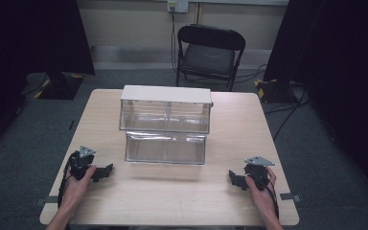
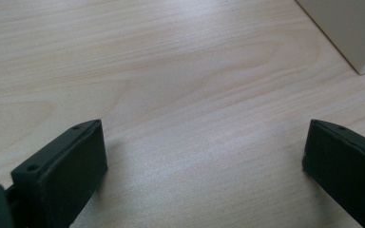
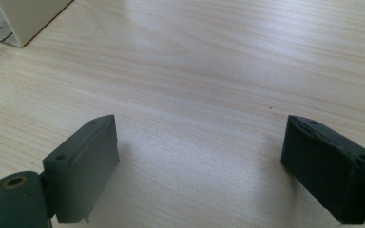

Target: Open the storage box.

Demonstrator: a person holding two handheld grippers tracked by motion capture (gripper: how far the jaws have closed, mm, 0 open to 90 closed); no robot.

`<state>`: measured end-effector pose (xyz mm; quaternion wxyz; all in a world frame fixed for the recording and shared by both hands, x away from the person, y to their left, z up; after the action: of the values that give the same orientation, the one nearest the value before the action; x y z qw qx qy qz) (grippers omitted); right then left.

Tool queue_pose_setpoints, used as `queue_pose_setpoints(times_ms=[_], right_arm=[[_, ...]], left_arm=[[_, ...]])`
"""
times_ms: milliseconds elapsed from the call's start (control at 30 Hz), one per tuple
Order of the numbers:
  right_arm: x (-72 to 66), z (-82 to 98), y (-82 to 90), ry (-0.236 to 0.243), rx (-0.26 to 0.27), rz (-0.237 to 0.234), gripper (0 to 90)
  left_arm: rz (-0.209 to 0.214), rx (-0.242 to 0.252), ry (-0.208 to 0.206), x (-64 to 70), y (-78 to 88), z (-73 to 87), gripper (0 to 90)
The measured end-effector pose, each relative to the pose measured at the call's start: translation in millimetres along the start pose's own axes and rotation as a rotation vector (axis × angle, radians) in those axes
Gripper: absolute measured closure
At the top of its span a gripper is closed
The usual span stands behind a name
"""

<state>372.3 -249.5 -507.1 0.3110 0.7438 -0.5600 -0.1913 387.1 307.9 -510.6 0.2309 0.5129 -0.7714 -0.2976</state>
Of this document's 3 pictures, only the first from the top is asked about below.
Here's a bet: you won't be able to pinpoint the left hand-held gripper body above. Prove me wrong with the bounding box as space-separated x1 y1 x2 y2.
66 145 98 182

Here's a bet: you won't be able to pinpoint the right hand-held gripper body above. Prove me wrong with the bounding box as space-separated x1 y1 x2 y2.
242 155 276 192

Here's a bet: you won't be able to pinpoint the person's right hand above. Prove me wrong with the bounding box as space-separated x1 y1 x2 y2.
244 166 281 222

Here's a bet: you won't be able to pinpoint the person's left hand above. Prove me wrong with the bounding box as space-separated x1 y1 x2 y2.
57 165 98 219

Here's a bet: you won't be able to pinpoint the grey tape strip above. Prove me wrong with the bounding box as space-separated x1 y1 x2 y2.
34 195 60 207
279 192 303 202

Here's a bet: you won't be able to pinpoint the clear plastic drawer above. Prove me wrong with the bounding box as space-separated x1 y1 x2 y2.
124 130 208 166

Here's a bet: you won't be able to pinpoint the black stand base yellow tape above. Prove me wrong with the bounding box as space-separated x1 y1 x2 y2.
34 71 86 101

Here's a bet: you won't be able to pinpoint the clear drawer cabinet white top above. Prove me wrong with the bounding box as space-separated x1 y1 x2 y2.
119 84 214 135

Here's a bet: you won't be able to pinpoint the yellow black striped stand base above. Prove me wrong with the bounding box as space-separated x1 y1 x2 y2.
253 78 299 104

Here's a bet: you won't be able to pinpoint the black folding chair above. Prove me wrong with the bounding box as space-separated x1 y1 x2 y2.
175 23 247 93

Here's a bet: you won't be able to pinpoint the black curtain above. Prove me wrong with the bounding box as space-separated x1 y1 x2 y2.
0 0 97 161
263 0 368 206

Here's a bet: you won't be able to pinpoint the left hand-held gripper black cable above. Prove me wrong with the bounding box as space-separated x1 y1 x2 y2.
57 150 80 209

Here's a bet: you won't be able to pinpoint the hand-held gripper black cable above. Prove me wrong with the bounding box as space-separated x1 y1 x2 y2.
57 150 80 209
265 177 281 220

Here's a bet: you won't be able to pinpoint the right hand-held gripper black cable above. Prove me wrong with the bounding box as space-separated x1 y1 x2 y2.
265 177 281 220

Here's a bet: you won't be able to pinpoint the black floor cables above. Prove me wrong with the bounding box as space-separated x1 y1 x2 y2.
234 62 312 142

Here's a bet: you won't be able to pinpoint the black cable from wall socket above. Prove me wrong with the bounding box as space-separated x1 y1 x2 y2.
170 5 180 75

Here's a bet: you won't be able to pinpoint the white wall socket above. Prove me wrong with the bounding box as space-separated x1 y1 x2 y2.
167 0 190 14

